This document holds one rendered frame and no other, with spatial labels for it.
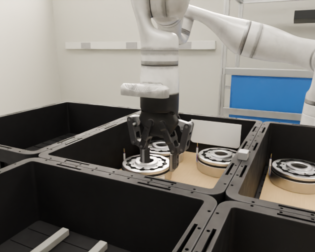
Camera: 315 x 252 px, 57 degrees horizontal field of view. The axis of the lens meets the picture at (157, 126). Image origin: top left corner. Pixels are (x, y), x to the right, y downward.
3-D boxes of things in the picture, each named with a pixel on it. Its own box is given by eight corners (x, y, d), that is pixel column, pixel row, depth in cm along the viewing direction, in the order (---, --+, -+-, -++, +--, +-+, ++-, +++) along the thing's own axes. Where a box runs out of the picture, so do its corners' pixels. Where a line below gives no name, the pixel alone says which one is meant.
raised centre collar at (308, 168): (284, 162, 61) (285, 159, 61) (310, 165, 60) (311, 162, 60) (286, 171, 57) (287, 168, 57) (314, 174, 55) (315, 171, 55)
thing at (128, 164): (137, 153, 68) (137, 151, 68) (177, 160, 63) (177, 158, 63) (112, 169, 59) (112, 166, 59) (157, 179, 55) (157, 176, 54)
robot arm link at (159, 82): (117, 96, 51) (116, 60, 50) (147, 88, 61) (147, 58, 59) (164, 100, 47) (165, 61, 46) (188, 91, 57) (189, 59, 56)
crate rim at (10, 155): (67, 108, 94) (66, 100, 93) (149, 117, 81) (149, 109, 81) (-72, 143, 59) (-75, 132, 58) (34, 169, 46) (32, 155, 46)
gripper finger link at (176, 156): (170, 144, 57) (170, 168, 58) (185, 146, 55) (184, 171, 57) (173, 142, 58) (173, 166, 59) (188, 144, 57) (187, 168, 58)
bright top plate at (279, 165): (271, 158, 65) (271, 155, 65) (321, 164, 62) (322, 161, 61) (272, 176, 56) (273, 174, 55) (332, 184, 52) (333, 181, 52)
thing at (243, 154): (239, 155, 46) (240, 148, 45) (248, 157, 45) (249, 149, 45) (237, 159, 44) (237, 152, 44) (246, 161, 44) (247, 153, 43)
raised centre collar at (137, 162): (141, 157, 64) (141, 154, 64) (162, 160, 62) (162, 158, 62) (130, 165, 60) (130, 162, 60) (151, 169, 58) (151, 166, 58)
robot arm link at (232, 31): (168, 3, 86) (254, 24, 82) (160, 35, 88) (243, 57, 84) (162, -6, 77) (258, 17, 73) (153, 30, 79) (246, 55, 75)
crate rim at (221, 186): (149, 117, 81) (149, 109, 80) (262, 130, 68) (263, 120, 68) (34, 169, 46) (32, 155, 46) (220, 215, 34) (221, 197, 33)
